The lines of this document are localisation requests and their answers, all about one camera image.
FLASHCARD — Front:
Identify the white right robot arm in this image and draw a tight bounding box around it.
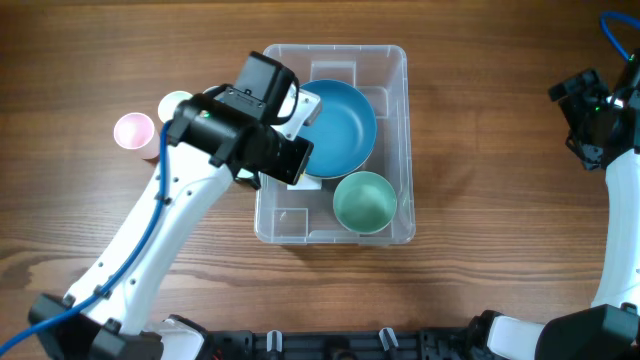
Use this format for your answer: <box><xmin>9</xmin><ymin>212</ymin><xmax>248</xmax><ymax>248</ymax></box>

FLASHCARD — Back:
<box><xmin>468</xmin><ymin>51</ymin><xmax>639</xmax><ymax>359</ymax></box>

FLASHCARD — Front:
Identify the grey plastic cup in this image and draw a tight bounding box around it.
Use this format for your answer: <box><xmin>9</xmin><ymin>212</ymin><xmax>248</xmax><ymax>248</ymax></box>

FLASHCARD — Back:
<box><xmin>203</xmin><ymin>86</ymin><xmax>224</xmax><ymax>98</ymax></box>

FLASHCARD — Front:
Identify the dark blue plate in bin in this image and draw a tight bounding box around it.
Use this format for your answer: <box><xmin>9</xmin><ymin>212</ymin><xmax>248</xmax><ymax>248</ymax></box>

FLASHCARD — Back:
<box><xmin>298</xmin><ymin>79</ymin><xmax>378</xmax><ymax>178</ymax></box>

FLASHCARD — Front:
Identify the white paper label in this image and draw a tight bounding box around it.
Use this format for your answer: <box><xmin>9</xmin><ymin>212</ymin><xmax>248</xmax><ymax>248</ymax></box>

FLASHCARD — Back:
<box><xmin>287</xmin><ymin>176</ymin><xmax>322</xmax><ymax>191</ymax></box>

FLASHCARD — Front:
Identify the pink plastic cup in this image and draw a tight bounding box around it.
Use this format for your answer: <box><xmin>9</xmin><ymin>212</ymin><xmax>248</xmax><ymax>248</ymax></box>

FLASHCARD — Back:
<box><xmin>113</xmin><ymin>112</ymin><xmax>160</xmax><ymax>160</ymax></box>

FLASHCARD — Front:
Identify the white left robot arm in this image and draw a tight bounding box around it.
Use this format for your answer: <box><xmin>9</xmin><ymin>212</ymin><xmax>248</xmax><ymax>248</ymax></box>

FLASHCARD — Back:
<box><xmin>28</xmin><ymin>52</ymin><xmax>321</xmax><ymax>359</ymax></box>

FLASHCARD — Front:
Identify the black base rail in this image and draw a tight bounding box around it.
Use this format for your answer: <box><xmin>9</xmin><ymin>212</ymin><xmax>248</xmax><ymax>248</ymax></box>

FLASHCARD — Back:
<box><xmin>204</xmin><ymin>327</ymin><xmax>488</xmax><ymax>360</ymax></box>

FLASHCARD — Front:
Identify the mint green bowl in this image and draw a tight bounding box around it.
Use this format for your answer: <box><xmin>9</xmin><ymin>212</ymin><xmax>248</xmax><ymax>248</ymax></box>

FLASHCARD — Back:
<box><xmin>333</xmin><ymin>171</ymin><xmax>398</xmax><ymax>234</ymax></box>

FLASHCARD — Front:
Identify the cream plastic cup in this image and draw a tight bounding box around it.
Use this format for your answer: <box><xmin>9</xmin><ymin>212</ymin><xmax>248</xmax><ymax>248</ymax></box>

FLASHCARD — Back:
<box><xmin>157</xmin><ymin>90</ymin><xmax>192</xmax><ymax>123</ymax></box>

